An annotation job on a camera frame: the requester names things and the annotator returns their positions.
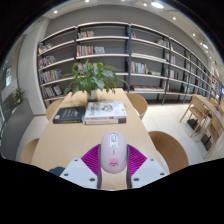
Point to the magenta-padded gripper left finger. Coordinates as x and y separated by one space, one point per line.
78 173

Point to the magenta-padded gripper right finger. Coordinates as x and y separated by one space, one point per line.
148 171

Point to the pale pink computer mouse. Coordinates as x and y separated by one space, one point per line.
113 151

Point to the curved wooden chair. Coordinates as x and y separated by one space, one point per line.
53 109
170 150
138 103
29 151

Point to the red-spined book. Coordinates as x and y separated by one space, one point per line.
105 120

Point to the black hardcover book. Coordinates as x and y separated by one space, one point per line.
69 114

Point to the white illustrated cover book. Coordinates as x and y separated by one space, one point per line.
105 110

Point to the group of slatted wooden chairs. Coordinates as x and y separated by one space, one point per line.
203 116

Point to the green potted table plant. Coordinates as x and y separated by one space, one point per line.
91 78

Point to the small potted ledge plant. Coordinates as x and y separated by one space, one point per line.
18 96

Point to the grey bookshelf unit with books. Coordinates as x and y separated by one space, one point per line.
150 46

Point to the group of ceiling lights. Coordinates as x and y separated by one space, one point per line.
157 4

